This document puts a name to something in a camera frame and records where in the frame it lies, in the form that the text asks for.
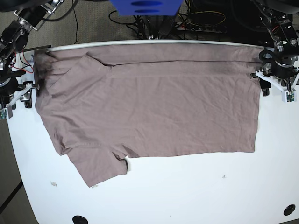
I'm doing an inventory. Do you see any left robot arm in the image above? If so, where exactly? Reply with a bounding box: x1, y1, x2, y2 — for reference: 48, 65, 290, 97
251, 0, 299, 103

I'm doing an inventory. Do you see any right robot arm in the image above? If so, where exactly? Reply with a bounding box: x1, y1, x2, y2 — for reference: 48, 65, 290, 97
0, 0, 63, 109

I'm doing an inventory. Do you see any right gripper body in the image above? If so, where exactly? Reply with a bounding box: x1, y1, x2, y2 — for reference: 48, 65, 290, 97
0, 78, 39, 109

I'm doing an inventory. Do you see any small white sticker label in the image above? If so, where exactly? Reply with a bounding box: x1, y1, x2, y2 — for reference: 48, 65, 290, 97
29, 54, 34, 64

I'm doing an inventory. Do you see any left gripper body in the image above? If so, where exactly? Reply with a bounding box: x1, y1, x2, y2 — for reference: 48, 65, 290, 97
250, 61, 299, 91

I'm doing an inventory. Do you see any black table grommet right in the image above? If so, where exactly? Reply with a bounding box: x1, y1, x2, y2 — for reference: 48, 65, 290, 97
283, 204, 296, 216

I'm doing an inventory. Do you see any black table grommet left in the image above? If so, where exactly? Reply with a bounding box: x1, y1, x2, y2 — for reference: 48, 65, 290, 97
72, 215, 88, 224

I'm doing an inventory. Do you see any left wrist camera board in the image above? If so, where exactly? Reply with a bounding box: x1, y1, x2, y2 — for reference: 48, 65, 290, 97
282, 90, 297, 103

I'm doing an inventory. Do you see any black power strip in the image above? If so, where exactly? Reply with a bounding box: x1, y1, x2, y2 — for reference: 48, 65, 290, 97
174, 22, 227, 34

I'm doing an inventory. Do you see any mauve T-shirt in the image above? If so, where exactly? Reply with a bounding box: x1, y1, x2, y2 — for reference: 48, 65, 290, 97
34, 43, 261, 187

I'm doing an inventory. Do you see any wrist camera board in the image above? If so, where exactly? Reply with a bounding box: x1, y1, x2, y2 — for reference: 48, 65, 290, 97
0, 107, 13, 120
282, 90, 297, 103

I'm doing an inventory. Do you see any blue plastic mount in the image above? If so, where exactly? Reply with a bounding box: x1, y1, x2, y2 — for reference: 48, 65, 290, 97
111, 0, 183, 16

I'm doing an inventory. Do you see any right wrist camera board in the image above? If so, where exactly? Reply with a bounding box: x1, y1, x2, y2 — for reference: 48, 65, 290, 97
0, 107, 13, 120

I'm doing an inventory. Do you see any black table grommet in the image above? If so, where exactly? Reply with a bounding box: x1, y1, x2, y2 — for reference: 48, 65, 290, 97
72, 215, 88, 224
283, 204, 296, 216

